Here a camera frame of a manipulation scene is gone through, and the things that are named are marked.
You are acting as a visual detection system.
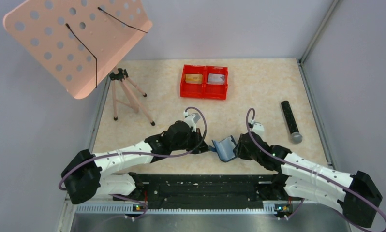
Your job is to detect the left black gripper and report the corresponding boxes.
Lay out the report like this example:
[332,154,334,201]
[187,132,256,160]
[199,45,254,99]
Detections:
[171,128,210,154]

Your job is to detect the navy blue card holder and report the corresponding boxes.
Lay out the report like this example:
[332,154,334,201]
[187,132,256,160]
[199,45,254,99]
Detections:
[212,135,237,162]

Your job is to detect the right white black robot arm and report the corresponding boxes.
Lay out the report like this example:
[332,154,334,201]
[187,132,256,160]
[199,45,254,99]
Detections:
[233,132,382,228]

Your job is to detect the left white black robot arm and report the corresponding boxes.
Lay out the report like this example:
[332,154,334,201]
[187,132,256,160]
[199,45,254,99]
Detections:
[59,120,208,204]

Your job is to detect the silver card in bin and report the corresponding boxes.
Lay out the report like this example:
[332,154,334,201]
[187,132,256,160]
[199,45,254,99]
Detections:
[207,73,225,85]

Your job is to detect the gold card in bin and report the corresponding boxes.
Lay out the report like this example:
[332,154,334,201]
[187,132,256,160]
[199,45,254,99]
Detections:
[185,73,203,84]

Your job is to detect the right red plastic bin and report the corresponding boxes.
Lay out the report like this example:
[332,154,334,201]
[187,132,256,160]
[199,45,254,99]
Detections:
[203,66,228,100]

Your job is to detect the red plastic bin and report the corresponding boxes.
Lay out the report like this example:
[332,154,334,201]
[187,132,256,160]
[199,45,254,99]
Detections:
[203,66,228,100]
[180,64,205,98]

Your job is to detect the black microphone with grey head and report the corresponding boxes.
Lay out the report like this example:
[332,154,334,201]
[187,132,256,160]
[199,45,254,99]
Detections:
[281,101,303,144]

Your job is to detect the left red plastic bin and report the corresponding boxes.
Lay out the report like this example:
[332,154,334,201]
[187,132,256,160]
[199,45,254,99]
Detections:
[180,64,205,98]

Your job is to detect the pink tripod stand legs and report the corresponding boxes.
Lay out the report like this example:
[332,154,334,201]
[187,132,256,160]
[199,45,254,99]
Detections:
[109,66,156,126]

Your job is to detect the pink perforated music stand desk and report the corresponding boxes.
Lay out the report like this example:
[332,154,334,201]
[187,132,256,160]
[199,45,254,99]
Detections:
[3,0,153,99]

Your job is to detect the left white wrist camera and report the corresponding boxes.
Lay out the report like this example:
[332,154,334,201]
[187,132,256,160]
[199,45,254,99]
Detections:
[183,111,201,132]

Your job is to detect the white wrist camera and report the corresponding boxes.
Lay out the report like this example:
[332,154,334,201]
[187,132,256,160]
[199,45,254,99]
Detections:
[183,111,201,132]
[248,120,265,137]

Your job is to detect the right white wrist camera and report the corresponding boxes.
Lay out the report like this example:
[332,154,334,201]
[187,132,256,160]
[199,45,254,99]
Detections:
[248,120,265,137]

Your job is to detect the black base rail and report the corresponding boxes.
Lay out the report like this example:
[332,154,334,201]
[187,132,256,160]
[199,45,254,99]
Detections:
[68,173,325,215]

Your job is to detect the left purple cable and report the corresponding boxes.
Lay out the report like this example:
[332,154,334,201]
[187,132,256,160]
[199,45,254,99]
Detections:
[58,106,208,221]

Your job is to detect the purple cable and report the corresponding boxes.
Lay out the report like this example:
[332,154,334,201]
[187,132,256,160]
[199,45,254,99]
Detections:
[246,108,386,232]
[58,106,208,221]

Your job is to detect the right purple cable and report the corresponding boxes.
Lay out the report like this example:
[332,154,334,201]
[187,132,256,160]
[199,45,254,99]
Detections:
[246,108,386,232]

